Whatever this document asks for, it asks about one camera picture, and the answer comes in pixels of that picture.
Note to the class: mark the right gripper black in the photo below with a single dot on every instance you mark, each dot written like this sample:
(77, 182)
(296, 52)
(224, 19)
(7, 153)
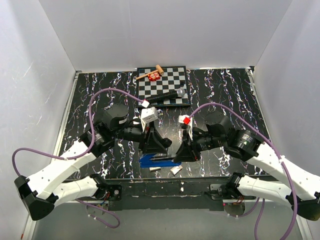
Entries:
(187, 151)

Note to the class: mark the small black chess piece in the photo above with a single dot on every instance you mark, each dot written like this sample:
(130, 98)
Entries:
(183, 83)

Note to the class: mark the wooden mallet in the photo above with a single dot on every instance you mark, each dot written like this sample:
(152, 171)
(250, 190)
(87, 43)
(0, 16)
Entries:
(158, 69)

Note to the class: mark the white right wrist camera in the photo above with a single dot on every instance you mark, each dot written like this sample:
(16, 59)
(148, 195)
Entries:
(187, 122)

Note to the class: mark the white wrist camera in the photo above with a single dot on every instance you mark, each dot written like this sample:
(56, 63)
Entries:
(147, 116)
(187, 122)

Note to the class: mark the black white chessboard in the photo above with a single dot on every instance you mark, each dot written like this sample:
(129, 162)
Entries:
(168, 82)

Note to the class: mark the red dice block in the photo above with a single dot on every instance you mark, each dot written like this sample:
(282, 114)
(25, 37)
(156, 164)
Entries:
(153, 76)

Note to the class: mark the white staple box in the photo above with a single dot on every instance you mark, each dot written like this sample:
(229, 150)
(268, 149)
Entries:
(153, 169)

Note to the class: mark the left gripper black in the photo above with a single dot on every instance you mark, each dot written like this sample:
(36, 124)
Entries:
(148, 144)

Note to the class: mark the black microphone silver grille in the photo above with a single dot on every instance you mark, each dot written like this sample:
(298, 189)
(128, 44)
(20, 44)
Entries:
(179, 93)

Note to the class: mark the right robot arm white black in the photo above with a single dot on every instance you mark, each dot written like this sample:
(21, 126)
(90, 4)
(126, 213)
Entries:
(294, 184)

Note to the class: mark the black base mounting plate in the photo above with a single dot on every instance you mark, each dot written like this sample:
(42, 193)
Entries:
(166, 193)

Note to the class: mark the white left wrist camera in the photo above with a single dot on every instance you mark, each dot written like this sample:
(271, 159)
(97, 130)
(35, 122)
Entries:
(147, 116)

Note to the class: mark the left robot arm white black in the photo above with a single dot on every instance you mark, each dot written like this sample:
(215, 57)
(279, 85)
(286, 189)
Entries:
(41, 192)

